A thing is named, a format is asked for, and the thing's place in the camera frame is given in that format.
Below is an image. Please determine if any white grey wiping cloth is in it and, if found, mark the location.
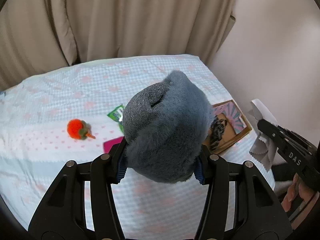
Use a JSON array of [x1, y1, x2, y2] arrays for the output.
[[249, 99, 278, 171]]

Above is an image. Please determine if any black white patterned cloth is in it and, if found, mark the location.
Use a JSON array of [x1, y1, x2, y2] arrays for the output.
[[209, 118, 236, 152]]

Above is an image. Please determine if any grey fluffy sock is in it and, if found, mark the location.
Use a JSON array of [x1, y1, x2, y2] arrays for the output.
[[123, 70, 215, 184]]

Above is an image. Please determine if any person's right hand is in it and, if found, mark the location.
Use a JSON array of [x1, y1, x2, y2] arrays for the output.
[[281, 173, 316, 213]]

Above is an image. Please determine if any pink teal cardboard box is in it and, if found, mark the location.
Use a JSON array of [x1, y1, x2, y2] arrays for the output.
[[203, 100, 252, 154]]

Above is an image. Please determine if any magenta pouch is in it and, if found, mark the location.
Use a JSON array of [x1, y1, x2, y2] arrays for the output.
[[103, 137, 123, 153]]

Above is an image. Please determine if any orange knitted fruit toy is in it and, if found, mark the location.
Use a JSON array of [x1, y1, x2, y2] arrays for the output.
[[67, 119, 95, 140]]

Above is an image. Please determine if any blue checkered bed sheet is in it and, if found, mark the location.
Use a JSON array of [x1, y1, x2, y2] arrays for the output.
[[0, 54, 276, 240]]

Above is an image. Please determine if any green snack packet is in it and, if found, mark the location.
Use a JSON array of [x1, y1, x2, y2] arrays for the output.
[[107, 105, 125, 133]]

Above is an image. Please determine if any beige curtain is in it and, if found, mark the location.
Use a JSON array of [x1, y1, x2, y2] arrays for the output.
[[1, 0, 235, 90]]

